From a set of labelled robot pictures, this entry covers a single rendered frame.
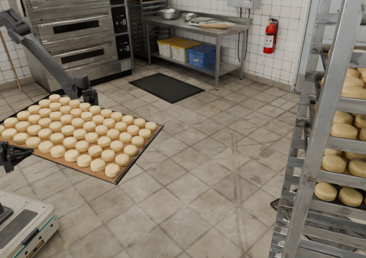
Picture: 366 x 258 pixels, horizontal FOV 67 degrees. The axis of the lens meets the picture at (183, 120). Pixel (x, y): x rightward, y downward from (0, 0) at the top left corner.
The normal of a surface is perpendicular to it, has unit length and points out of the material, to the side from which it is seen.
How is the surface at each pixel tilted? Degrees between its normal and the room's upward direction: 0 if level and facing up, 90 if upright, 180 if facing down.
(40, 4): 90
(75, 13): 90
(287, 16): 90
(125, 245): 0
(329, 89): 90
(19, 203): 0
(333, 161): 0
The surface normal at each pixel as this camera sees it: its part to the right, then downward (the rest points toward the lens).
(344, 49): -0.34, 0.47
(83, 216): -0.03, -0.87
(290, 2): -0.74, 0.35
